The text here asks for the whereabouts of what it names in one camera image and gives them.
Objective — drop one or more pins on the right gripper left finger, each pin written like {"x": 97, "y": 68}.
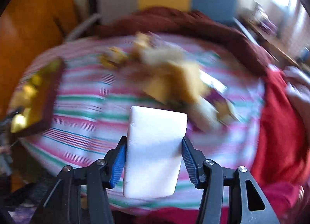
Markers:
{"x": 80, "y": 195}

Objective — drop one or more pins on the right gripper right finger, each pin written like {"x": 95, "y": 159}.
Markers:
{"x": 247, "y": 201}

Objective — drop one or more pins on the white foam block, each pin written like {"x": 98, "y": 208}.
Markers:
{"x": 153, "y": 158}

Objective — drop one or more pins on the tan sponge block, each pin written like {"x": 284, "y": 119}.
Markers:
{"x": 176, "y": 82}

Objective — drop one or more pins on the red cloth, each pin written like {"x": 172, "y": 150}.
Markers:
{"x": 281, "y": 165}

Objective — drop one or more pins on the striped bed cover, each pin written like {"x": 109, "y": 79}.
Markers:
{"x": 91, "y": 110}

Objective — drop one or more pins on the gold tin tray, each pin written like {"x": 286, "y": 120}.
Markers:
{"x": 34, "y": 103}

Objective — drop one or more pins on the dark red jacket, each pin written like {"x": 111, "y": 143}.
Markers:
{"x": 194, "y": 24}

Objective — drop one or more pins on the orange wooden wardrobe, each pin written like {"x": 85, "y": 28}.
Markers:
{"x": 28, "y": 28}

